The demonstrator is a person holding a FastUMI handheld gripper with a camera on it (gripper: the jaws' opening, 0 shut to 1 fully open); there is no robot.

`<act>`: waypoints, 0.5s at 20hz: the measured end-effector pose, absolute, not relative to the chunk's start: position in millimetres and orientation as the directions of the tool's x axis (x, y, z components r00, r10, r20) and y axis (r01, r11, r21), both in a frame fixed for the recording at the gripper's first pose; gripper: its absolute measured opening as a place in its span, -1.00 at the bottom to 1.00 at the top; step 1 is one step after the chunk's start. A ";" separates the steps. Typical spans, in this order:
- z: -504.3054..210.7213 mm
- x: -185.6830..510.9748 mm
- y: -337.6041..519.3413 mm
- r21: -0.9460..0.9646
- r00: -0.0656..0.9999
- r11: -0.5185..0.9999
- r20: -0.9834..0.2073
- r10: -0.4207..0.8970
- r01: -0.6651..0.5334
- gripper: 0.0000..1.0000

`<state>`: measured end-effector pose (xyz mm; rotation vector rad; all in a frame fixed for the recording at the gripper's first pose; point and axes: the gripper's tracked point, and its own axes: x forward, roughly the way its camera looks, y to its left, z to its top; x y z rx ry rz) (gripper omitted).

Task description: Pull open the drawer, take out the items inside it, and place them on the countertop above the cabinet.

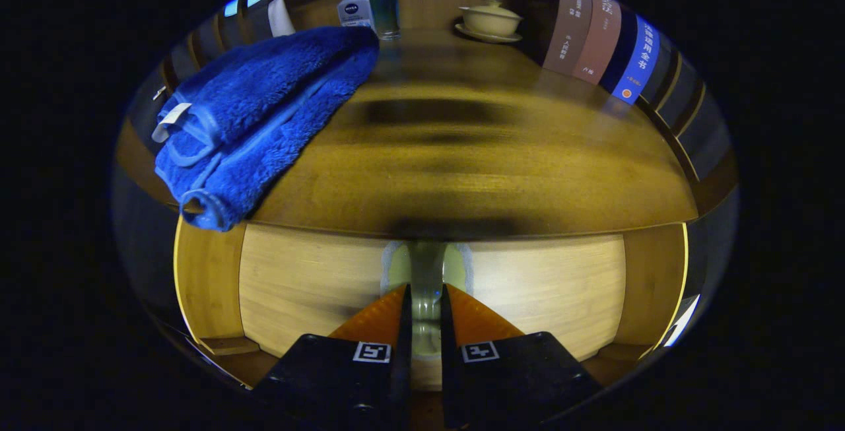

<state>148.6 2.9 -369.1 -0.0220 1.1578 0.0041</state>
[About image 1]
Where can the white card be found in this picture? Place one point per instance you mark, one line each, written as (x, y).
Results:
(280, 16)

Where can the reddish brown book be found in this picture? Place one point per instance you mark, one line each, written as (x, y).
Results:
(599, 38)

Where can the white lotion bottle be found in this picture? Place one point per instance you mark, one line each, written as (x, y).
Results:
(353, 12)

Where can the blue book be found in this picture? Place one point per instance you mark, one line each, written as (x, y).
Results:
(637, 61)

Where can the wooden countertop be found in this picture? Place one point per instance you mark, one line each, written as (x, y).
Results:
(462, 173)

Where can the wooden cabinet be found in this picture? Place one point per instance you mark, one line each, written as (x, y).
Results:
(429, 5)

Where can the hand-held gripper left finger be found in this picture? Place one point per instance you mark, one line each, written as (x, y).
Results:
(404, 352)

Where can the dark brown book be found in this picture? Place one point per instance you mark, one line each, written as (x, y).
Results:
(569, 22)

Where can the wooden drawer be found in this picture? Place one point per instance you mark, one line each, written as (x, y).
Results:
(297, 286)

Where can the blue towel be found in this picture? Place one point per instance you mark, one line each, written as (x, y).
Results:
(264, 107)

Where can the beige lidded tea cup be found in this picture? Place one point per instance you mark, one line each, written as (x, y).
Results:
(490, 20)

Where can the teal glass bottle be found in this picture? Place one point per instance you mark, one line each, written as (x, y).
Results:
(383, 8)

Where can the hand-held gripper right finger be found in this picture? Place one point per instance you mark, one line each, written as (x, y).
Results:
(449, 352)

